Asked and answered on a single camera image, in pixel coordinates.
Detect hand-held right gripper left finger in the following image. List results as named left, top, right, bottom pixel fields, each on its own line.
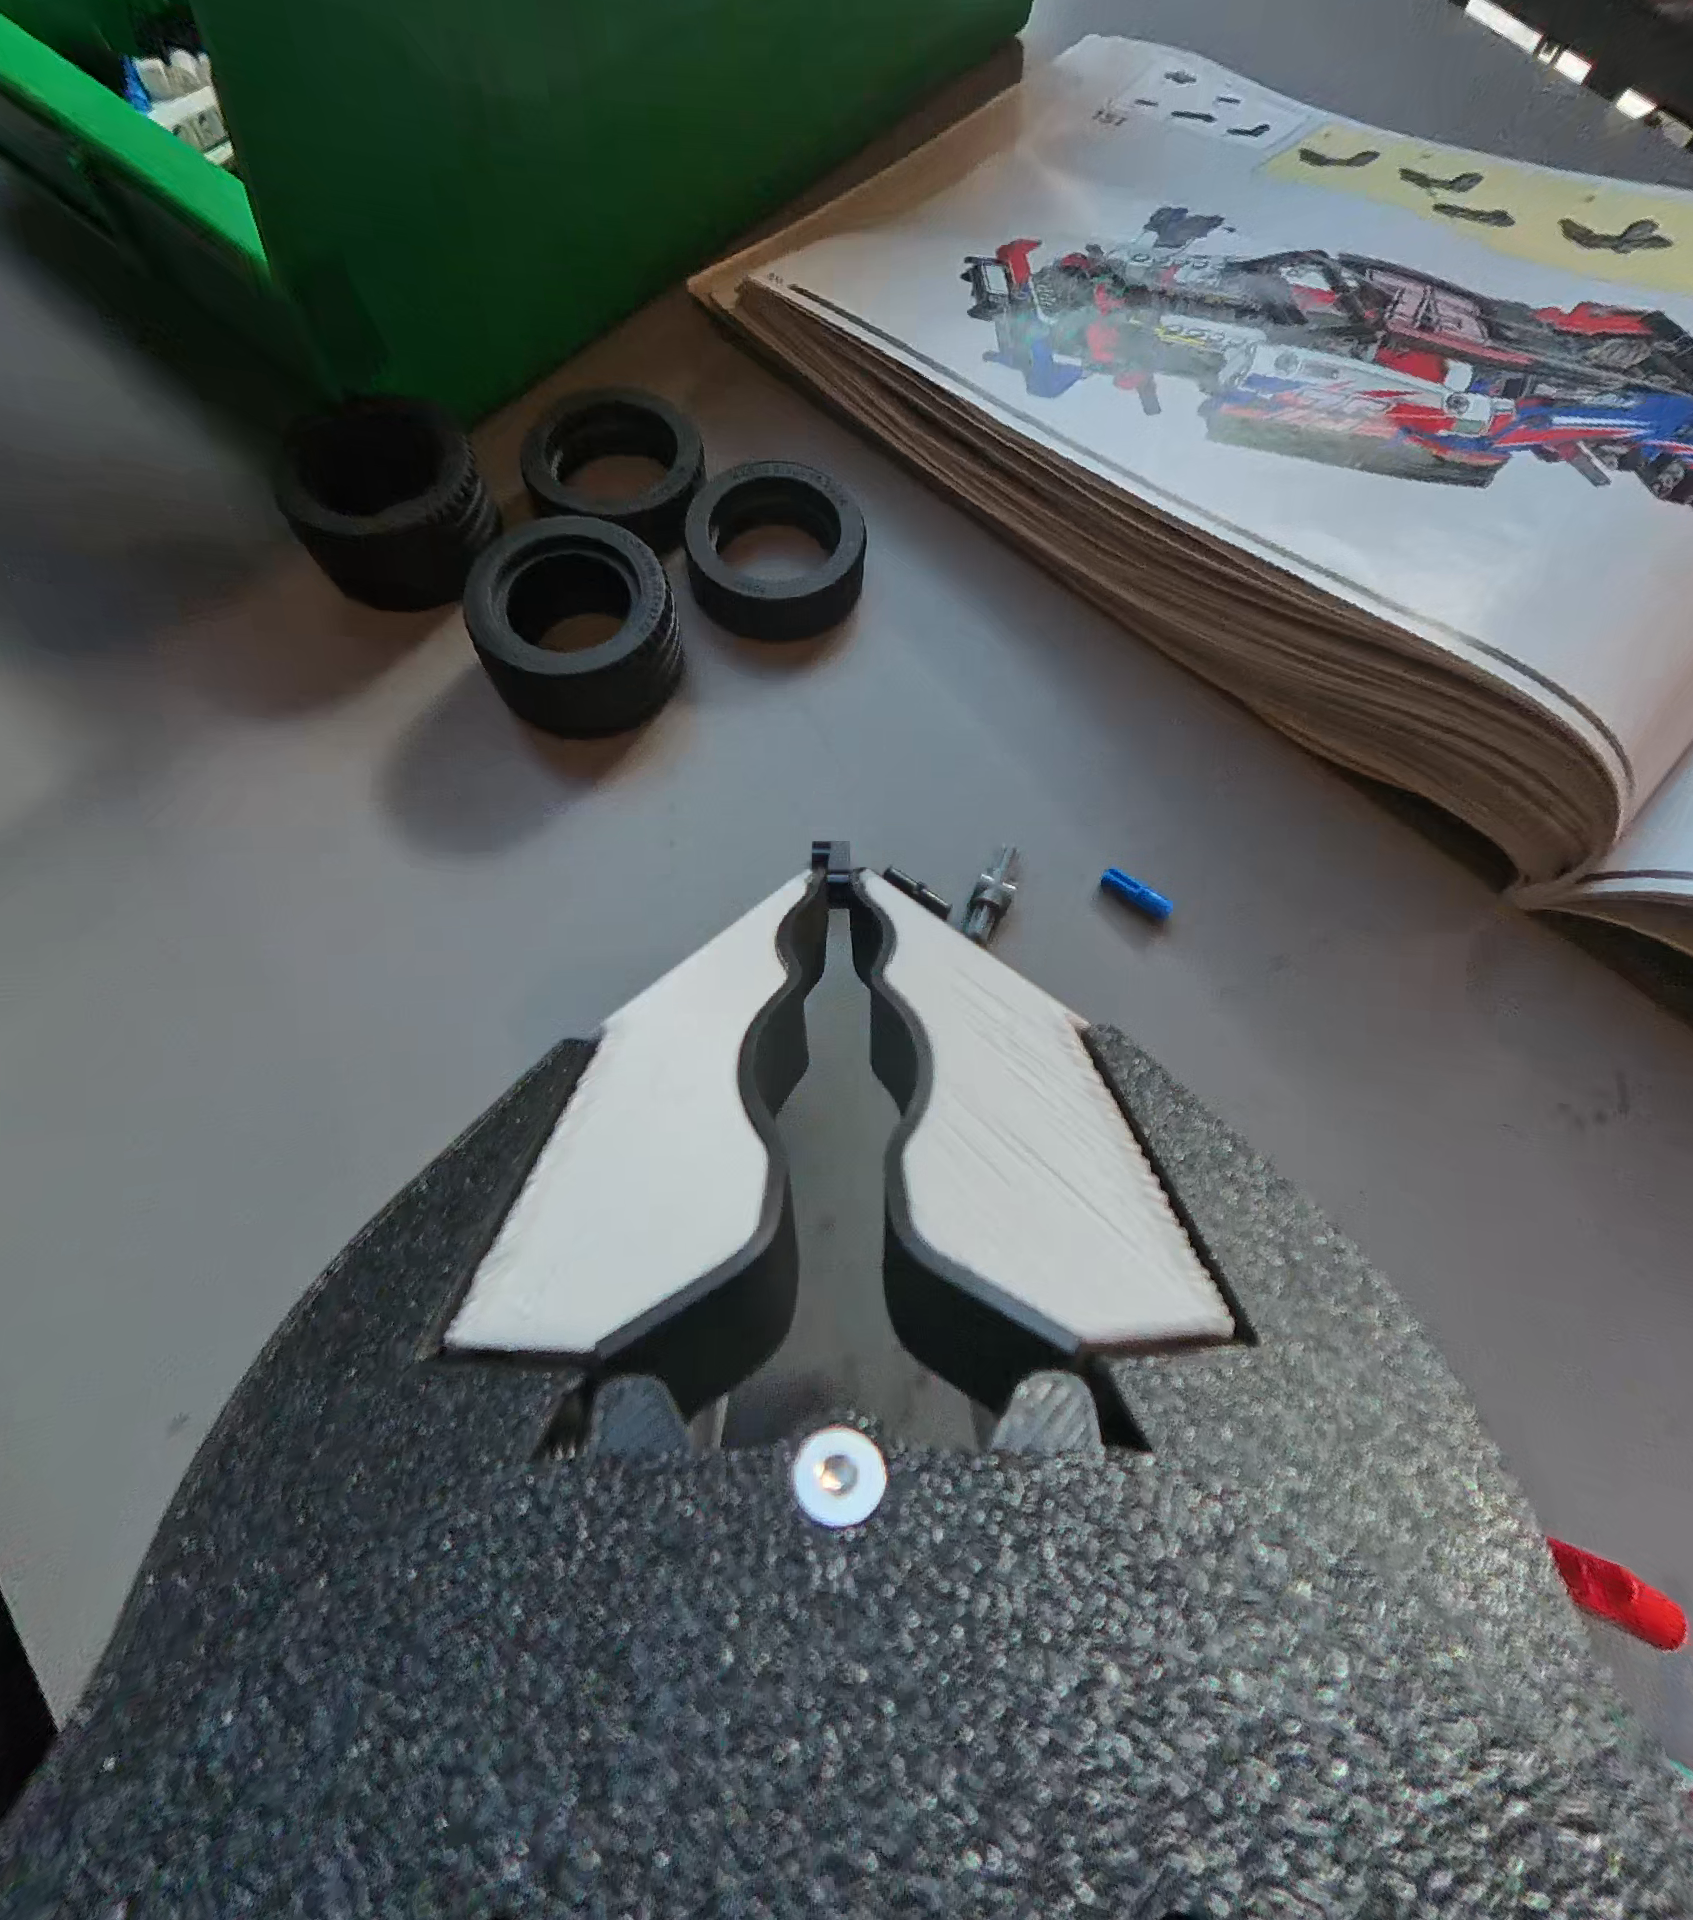
left=442, top=869, right=824, bottom=1412

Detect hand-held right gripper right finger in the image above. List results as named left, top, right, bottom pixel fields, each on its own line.
left=844, top=869, right=1236, bottom=1419

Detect thick instruction booklet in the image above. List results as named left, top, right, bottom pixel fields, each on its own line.
left=687, top=35, right=1693, bottom=1036

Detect partly built toy car model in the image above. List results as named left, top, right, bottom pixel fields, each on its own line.
left=1544, top=1539, right=1693, bottom=1914

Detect green plastic storage bin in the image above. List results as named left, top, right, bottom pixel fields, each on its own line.
left=0, top=0, right=1038, bottom=422

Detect pile of small toy bricks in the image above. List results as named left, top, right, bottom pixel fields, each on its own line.
left=114, top=47, right=239, bottom=166

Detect black rubber toy tire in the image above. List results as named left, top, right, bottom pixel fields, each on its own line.
left=277, top=399, right=503, bottom=615
left=462, top=516, right=687, bottom=740
left=519, top=386, right=707, bottom=555
left=684, top=463, right=868, bottom=643

